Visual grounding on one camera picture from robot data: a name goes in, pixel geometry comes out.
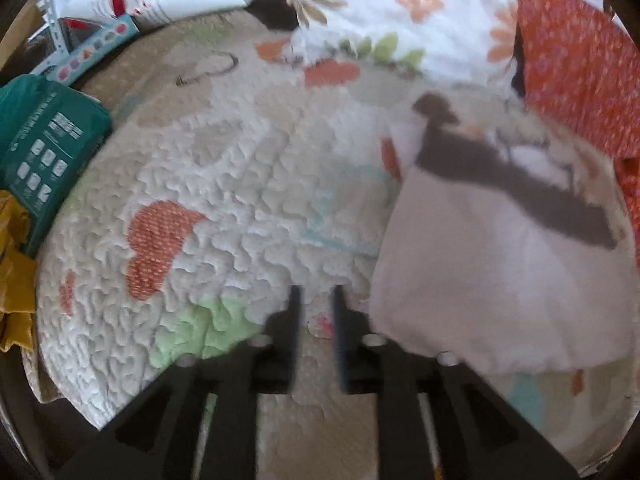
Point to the yellow cloth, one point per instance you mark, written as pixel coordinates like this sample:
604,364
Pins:
14,280

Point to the teal toy box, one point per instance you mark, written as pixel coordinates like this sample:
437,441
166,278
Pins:
92,50

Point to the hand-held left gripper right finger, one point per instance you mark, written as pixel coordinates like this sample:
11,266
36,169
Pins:
341,330

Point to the beige small garment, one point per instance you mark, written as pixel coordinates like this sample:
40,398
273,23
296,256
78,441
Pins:
492,270

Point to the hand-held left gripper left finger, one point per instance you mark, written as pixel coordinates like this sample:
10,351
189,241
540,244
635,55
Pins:
294,320

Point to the green plastic package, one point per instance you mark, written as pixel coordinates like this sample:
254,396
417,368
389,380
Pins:
42,145

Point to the white floral pillow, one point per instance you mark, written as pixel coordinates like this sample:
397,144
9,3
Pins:
400,15

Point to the orange patterned cloth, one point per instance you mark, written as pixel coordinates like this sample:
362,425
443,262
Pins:
580,75

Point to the quilted floral blanket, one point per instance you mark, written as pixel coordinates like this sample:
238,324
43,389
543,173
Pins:
250,200

